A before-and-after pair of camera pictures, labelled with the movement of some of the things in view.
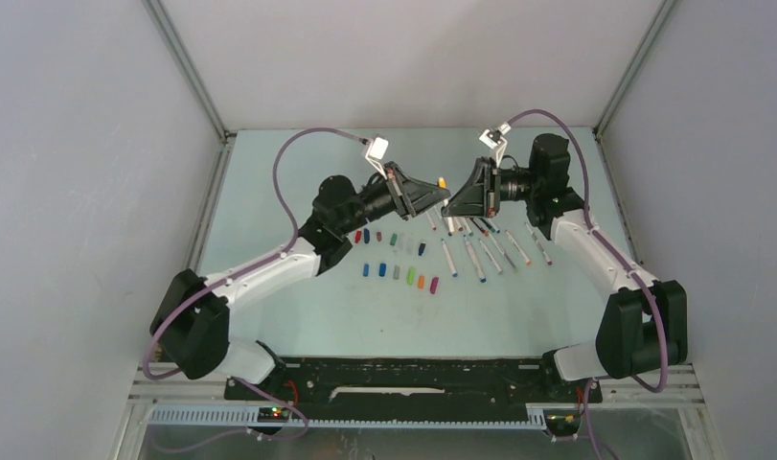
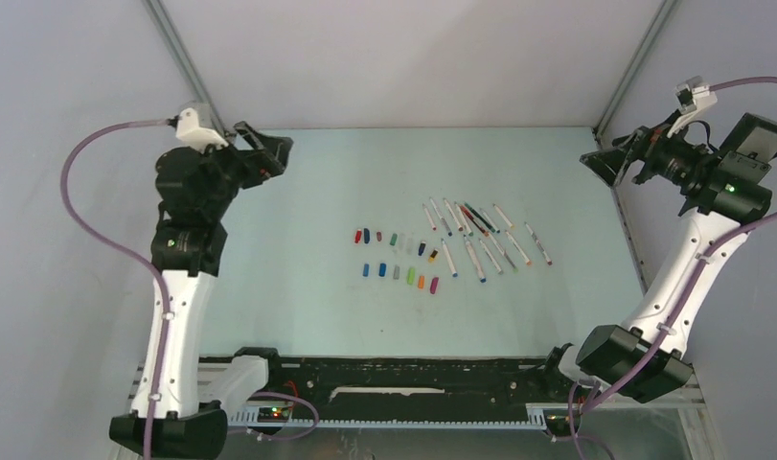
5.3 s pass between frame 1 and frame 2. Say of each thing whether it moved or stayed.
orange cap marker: stayed
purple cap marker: stayed
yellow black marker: moved
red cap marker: stayed
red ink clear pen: stayed
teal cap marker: stayed
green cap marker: stayed
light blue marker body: stayed
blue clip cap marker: stayed
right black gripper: moved
